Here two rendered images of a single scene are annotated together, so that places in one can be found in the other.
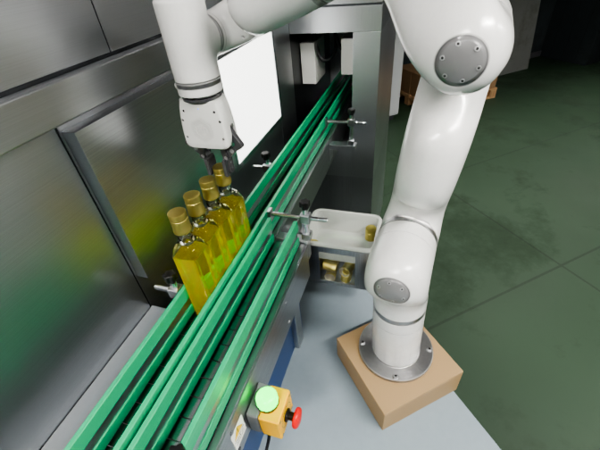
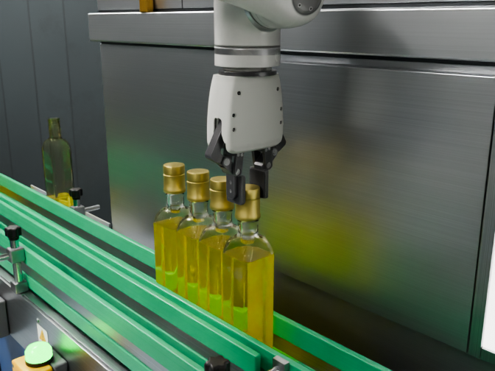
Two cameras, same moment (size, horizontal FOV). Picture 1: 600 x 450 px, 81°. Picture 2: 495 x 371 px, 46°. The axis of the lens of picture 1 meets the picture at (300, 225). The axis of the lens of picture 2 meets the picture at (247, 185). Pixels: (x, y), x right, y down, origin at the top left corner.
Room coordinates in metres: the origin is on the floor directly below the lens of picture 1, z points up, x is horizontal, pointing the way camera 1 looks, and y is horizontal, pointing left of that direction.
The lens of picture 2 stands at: (1.04, -0.52, 1.55)
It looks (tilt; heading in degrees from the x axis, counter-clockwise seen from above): 16 degrees down; 117
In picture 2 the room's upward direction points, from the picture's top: straight up
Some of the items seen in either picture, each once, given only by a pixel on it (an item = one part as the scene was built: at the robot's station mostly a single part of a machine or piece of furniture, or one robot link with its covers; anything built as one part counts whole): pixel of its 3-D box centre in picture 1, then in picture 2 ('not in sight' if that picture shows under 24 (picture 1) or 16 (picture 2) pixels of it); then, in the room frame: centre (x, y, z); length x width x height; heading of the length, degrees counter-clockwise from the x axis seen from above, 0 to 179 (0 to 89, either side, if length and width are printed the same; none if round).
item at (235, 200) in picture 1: (235, 227); (247, 303); (0.70, 0.16, 1.16); 0.06 x 0.06 x 0.21; 69
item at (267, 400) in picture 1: (266, 398); (38, 352); (0.34, 0.10, 1.01); 0.04 x 0.04 x 0.03
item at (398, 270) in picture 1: (399, 279); not in sight; (0.49, -0.19, 1.14); 0.19 x 0.12 x 0.24; 153
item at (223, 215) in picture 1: (224, 242); (223, 290); (0.65, 0.18, 1.16); 0.06 x 0.06 x 0.21; 68
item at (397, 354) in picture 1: (396, 328); not in sight; (0.52, -0.21, 0.93); 0.19 x 0.19 x 0.18
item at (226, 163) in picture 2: (231, 161); (228, 179); (0.69, 0.13, 1.35); 0.03 x 0.03 x 0.07; 69
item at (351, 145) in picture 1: (345, 135); not in sight; (1.36, -0.22, 1.07); 0.17 x 0.05 x 0.23; 69
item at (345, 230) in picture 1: (342, 238); not in sight; (0.83, -0.13, 0.97); 0.22 x 0.17 x 0.09; 69
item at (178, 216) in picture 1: (179, 220); (174, 177); (0.54, 0.22, 1.31); 0.04 x 0.04 x 0.04
